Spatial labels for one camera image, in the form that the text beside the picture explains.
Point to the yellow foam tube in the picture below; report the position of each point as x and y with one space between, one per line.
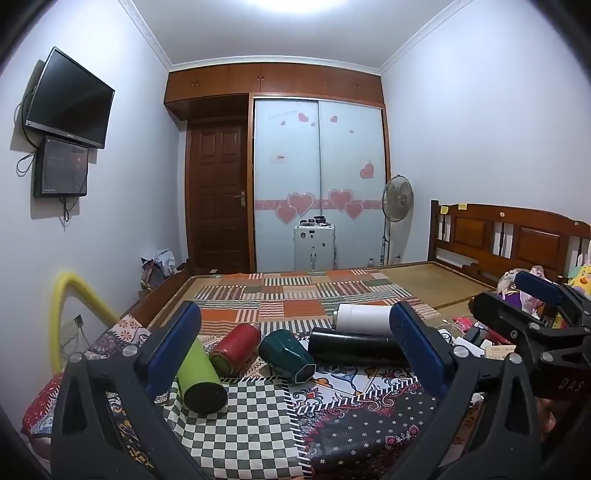
60 304

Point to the dark items on suitcase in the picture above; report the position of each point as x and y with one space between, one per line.
316 221

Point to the wooden bed footboard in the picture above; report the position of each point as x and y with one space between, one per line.
152 300

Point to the white standing fan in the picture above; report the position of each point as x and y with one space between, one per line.
397 196

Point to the group of heart stickers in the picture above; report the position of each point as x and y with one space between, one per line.
300 203

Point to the wooden wardrobe with glass doors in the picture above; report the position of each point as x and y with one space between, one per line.
286 83

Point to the striped patchwork blanket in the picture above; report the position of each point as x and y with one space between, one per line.
295 295

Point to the red cup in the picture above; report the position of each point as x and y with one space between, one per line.
235 348

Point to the white cabinet appliance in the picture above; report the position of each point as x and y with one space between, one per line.
314 249

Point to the floral patterned blanket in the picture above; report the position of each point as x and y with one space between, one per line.
364 424

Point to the checkered cloth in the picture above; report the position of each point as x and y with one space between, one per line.
249 429

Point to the pink plush toy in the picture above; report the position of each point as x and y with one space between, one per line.
510 281

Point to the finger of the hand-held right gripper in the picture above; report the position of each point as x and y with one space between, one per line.
538 286
508 323

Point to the wooden bed headboard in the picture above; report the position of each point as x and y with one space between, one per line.
512 240

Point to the white paper label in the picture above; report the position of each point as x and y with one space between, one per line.
499 350

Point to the black cup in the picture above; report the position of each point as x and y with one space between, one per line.
351 348

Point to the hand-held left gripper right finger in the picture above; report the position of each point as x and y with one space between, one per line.
415 346

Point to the pile of clothes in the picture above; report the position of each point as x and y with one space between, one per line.
159 270

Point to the small black monitor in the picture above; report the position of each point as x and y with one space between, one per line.
62 166

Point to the lime green cup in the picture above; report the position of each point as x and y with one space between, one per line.
201 378

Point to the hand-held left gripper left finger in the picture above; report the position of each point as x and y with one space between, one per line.
173 350

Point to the dark green cup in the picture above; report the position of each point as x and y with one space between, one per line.
284 350

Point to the white wall socket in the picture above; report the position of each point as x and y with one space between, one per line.
71 328

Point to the dark wooden door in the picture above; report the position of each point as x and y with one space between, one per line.
217 194

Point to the red packet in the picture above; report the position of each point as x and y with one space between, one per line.
464 320

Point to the black flat television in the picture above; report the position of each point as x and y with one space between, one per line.
69 99

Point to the yellow plush toy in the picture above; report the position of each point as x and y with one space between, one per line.
581 277

